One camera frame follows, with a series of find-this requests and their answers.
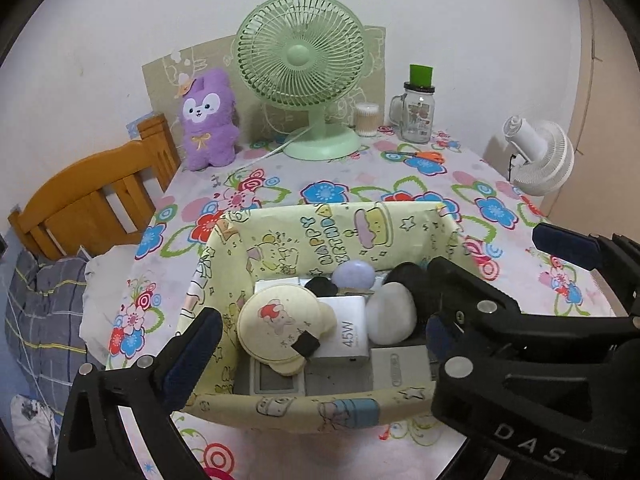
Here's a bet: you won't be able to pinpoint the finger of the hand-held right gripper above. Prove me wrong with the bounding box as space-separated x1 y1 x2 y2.
425 256 640 414
531 223 640 317

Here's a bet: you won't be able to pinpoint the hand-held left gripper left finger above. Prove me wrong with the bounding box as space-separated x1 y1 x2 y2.
54 306 224 480

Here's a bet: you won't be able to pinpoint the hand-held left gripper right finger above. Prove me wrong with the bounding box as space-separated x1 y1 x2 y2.
425 312 452 362

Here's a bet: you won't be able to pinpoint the white oval case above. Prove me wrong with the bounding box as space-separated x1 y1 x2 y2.
364 282 418 347

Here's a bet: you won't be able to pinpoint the black round cup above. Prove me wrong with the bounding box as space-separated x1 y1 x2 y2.
384 261 437 302

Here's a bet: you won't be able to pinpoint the white rectangular device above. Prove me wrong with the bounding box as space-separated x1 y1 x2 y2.
249 356 307 397

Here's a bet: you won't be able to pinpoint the white charger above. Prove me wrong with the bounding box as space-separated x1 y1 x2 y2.
304 295 372 364

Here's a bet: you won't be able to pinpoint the cream round bear-print case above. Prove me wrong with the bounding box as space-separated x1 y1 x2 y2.
237 284 339 379

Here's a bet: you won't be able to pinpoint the purple round case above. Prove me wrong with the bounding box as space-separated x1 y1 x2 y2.
332 259 376 292

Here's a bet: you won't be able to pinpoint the small black block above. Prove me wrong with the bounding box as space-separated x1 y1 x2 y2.
291 331 322 362

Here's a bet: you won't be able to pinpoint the small black round item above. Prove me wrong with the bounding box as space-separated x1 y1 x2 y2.
304 276 338 299

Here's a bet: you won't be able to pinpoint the yellow printed storage box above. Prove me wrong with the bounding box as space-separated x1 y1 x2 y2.
175 202 467 434

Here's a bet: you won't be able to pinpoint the white standing fan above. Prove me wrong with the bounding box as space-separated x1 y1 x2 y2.
501 115 577 197

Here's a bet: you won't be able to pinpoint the blue plaid blanket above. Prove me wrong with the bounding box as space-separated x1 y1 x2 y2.
4 249 92 413

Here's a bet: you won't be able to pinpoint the beige door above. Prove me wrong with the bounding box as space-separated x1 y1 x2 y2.
542 0 640 223

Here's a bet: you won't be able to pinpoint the floral tablecloth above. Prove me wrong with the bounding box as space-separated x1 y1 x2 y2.
107 135 617 480

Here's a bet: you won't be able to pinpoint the blue patterned cloth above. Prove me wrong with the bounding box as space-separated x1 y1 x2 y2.
9 394 57 479

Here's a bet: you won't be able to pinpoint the glass mug jar green lid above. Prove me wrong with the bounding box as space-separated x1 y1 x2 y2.
388 64 438 144

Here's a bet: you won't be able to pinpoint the wooden bed headboard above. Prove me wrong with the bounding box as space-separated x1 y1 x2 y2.
7 113 182 262

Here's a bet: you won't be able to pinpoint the cotton swab jar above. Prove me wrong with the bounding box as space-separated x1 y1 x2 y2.
354 102 382 138

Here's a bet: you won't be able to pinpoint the purple plush toy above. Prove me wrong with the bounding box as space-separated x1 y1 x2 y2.
179 67 241 172

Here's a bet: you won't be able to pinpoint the blue paper piece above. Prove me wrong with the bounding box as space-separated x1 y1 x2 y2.
126 114 152 139

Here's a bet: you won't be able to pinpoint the beige patterned board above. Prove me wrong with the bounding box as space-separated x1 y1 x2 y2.
142 24 387 155

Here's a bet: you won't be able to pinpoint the green desk fan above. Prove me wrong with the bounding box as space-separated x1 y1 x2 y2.
232 0 369 162

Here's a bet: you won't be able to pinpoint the orange handled scissors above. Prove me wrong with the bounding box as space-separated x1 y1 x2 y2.
384 148 447 166

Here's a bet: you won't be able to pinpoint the white fan power cord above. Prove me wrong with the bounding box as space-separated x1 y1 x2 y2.
234 126 312 172

